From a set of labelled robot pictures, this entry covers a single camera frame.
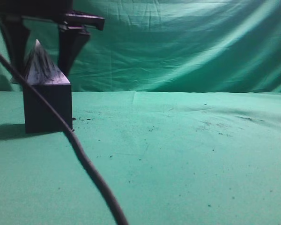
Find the marbled purple white square pyramid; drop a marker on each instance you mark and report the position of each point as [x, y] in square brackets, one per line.
[40, 69]

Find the green table cloth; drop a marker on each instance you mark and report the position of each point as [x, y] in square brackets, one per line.
[169, 158]

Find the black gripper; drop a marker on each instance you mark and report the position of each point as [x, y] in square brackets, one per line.
[72, 38]

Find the green backdrop cloth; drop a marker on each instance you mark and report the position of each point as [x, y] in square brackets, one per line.
[181, 46]

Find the dark purple cube block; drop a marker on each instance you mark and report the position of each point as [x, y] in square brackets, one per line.
[38, 118]

